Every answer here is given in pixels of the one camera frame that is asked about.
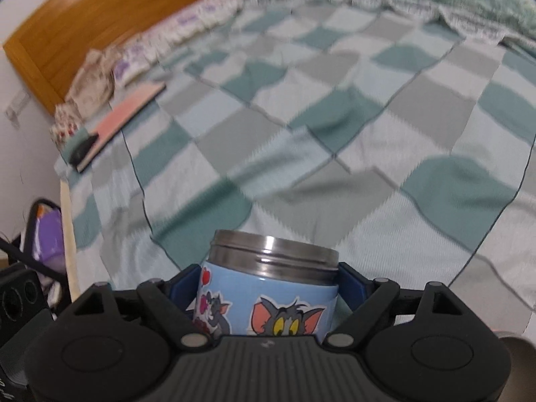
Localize blue cartoon cup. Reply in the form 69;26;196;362
194;229;339;340

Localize stainless steel cup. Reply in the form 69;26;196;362
497;331;536;402

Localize purple bag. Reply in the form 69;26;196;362
22;198;66;276

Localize checkered green blanket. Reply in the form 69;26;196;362
56;0;535;338

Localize crumpled floral cloth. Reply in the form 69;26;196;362
50;46;121;150

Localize purple floral pillow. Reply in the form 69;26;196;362
114;0;244;88

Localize wooden headboard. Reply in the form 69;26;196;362
3;0;197;114

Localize white wall switch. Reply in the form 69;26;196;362
5;90;30;129

